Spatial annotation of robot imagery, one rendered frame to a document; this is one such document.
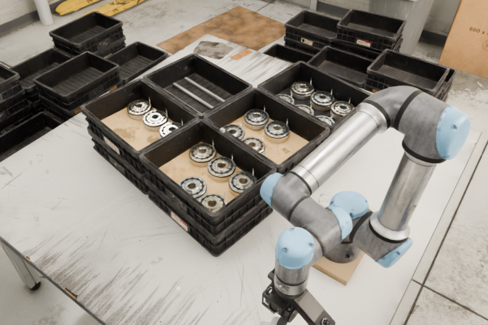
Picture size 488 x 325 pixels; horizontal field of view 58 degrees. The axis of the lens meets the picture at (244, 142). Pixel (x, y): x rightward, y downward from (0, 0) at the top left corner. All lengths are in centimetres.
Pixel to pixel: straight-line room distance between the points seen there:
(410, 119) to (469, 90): 278
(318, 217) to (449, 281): 163
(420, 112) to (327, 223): 36
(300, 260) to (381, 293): 68
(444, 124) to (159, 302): 98
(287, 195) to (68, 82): 209
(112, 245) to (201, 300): 39
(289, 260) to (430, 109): 50
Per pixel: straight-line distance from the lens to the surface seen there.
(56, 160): 203
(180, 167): 167
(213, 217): 138
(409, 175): 122
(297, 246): 91
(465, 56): 411
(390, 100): 116
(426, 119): 113
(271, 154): 171
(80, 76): 294
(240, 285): 151
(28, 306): 249
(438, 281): 253
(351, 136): 111
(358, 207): 140
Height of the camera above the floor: 200
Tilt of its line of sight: 42 degrees down
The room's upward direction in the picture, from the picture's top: straight up
